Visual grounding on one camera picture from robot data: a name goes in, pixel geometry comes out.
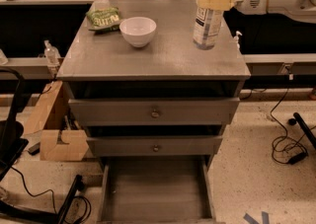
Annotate clear plastic bottle white cap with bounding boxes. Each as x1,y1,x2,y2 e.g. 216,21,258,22
193,7,223,50

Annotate black stand leg right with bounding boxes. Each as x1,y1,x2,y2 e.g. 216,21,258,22
288,112,316,149

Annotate white ceramic bowl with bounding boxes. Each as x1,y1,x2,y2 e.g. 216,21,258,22
119,17,157,47

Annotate grey drawer cabinet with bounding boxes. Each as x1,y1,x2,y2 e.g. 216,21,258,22
56,0,252,170

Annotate wooden box on floor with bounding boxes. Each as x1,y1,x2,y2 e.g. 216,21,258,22
24,81,88,162

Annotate black power adapter cable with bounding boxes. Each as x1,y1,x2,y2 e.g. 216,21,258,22
269,64,316,166

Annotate grey middle drawer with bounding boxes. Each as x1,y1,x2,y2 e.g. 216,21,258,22
87,136,222,157

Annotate clear sanitizer bottle left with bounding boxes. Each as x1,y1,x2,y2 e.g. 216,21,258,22
44,40,60,65

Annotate grey top drawer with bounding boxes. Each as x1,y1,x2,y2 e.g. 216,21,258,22
69,98,239,126

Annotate black cable floor left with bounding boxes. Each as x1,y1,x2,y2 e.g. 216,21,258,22
9,167,92,224

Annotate white pump bottle right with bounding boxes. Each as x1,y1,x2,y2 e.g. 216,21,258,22
233,31,242,49

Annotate black stand left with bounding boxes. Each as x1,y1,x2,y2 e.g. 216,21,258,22
0,67,84,224

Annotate grey open bottom drawer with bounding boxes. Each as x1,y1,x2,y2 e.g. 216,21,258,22
97,156,224,224

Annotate green chip bag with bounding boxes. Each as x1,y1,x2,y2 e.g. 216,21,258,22
86,7,121,31

